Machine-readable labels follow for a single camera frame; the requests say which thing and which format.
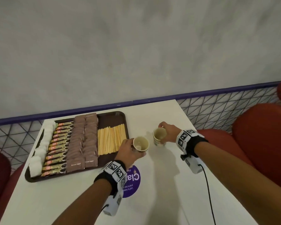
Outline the person's right hand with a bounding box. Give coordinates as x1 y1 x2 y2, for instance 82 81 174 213
158 122 181 144

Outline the person's left hand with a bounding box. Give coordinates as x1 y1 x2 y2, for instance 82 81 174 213
114 138 147 169

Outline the patterned paper cup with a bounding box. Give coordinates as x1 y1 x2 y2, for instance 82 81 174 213
153 127 167 147
132 136 150 153

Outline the bundle of wooden stirrers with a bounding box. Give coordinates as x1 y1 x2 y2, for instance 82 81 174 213
97 123 127 155

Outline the brown plastic tray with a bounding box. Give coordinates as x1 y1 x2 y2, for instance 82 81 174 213
24 111 130 183

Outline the row of brown sugar packets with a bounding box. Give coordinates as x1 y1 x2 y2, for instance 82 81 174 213
84 113 99 168
66 115 86 173

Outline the row of gold coffee sachets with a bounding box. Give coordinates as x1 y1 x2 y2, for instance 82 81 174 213
41 122 75 177

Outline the row of white tea bags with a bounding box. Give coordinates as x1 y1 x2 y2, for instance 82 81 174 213
29 120 57 178

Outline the person's right forearm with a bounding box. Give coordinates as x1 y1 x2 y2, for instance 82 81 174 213
194 142 281 225

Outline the person's left forearm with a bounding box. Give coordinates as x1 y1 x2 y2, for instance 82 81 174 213
51 179 112 225

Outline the right marker wristband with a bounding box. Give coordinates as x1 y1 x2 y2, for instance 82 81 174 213
176 129 209 158

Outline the purple round table sticker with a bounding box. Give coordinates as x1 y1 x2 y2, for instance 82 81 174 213
121 164 141 198

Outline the red padded chair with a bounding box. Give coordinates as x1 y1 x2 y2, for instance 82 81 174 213
0 148 26 225
196 75 281 194

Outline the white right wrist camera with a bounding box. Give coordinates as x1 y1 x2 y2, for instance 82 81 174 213
180 154 204 174

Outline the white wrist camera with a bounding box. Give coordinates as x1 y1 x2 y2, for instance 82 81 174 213
103 182 125 217
180 154 204 174

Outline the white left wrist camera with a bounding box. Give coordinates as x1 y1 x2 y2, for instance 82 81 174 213
103 182 125 217

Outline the purple wire fence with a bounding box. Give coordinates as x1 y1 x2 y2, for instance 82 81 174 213
0 81 281 173

